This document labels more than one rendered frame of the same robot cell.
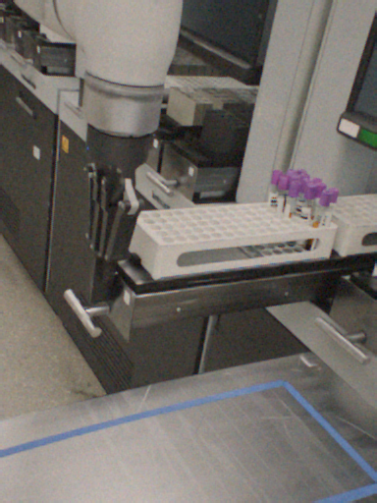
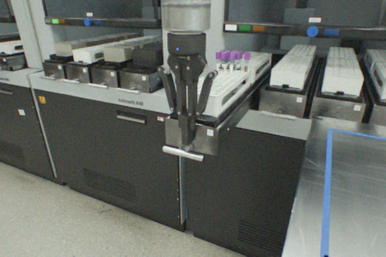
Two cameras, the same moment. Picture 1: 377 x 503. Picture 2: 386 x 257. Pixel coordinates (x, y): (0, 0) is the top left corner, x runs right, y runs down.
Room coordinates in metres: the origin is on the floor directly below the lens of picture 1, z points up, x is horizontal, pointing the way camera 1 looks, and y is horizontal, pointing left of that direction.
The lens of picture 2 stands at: (0.34, 0.37, 1.06)
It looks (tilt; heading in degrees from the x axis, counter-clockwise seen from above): 26 degrees down; 329
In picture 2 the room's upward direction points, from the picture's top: straight up
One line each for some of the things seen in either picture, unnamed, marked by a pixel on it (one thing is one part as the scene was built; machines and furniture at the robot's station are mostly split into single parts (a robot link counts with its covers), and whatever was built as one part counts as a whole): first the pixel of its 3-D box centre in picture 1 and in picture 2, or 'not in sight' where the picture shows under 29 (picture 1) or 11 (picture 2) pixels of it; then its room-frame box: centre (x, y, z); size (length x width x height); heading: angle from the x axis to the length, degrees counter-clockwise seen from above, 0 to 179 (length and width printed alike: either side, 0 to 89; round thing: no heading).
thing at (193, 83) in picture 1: (188, 95); (104, 52); (1.69, 0.06, 0.83); 0.30 x 0.10 x 0.06; 124
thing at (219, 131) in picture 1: (221, 133); (145, 57); (1.38, -0.02, 0.85); 0.12 x 0.02 x 0.06; 34
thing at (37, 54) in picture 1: (136, 58); (52, 52); (2.23, 0.26, 0.78); 0.73 x 0.14 x 0.09; 124
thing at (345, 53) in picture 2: not in sight; (339, 59); (1.02, -0.76, 0.83); 0.30 x 0.10 x 0.06; 124
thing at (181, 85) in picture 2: (105, 210); (181, 88); (0.82, 0.11, 0.89); 0.04 x 0.01 x 0.11; 124
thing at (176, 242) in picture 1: (232, 240); (219, 89); (0.92, -0.06, 0.83); 0.30 x 0.10 x 0.06; 124
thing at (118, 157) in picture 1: (115, 163); (186, 56); (0.81, 0.10, 0.96); 0.08 x 0.07 x 0.09; 34
